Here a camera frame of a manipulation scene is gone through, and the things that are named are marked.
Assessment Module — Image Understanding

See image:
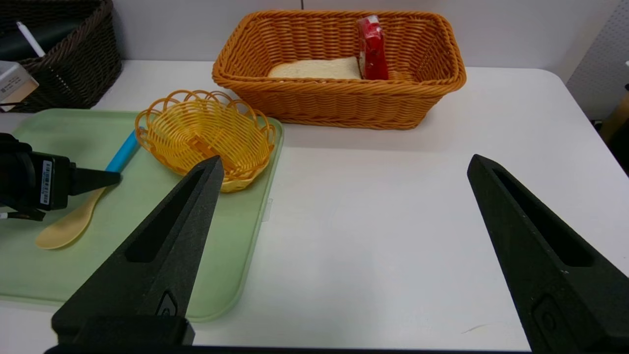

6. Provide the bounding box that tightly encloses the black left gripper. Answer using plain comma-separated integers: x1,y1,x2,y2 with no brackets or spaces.
0,133,122,223

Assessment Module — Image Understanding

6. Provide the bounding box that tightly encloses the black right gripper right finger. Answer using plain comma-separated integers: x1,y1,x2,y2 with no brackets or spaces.
466,154,629,354

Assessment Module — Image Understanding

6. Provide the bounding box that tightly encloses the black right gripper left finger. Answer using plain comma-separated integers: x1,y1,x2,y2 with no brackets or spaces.
51,155,226,348

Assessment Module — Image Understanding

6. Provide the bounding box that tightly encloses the yellow spoon with blue handle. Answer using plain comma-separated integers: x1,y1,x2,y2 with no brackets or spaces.
35,129,142,251

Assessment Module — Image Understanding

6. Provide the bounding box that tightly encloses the white pen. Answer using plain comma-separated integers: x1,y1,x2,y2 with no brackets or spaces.
16,21,46,58

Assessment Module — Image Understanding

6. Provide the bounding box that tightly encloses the slice of toast bread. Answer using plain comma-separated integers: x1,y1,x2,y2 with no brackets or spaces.
267,56,364,81

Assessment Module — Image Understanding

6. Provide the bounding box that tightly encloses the red milk carton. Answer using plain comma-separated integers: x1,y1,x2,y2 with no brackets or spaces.
356,15,390,81

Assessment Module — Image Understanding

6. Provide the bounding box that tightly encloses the dark brown wicker basket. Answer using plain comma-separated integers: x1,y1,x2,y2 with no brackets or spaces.
0,0,123,114

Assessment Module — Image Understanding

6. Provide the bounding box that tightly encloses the small yellow oval wicker basket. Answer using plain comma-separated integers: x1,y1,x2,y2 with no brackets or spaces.
135,89,277,194

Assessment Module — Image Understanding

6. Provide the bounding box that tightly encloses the orange wicker basket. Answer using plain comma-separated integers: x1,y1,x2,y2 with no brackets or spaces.
212,10,467,131

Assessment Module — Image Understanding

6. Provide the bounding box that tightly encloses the light green plastic tray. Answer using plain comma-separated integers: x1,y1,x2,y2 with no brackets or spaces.
0,108,285,324

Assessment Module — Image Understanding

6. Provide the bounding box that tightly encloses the white perforated panel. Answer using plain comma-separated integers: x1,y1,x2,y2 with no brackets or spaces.
565,0,629,121

